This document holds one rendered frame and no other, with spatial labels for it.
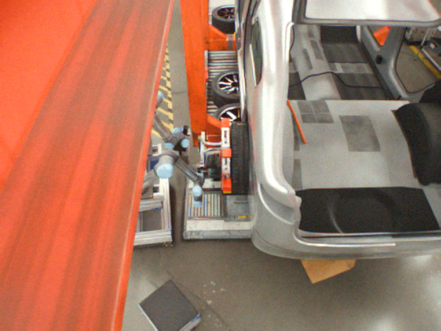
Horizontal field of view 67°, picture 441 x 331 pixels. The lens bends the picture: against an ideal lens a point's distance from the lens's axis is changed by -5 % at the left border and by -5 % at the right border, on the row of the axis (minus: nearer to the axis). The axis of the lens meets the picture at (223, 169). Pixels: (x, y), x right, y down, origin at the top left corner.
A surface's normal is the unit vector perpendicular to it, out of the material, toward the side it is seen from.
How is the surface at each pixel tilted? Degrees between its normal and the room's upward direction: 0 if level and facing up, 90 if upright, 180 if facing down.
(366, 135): 2
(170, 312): 0
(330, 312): 0
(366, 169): 21
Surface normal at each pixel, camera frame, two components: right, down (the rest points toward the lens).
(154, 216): 0.00, -0.64
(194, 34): 0.02, 0.77
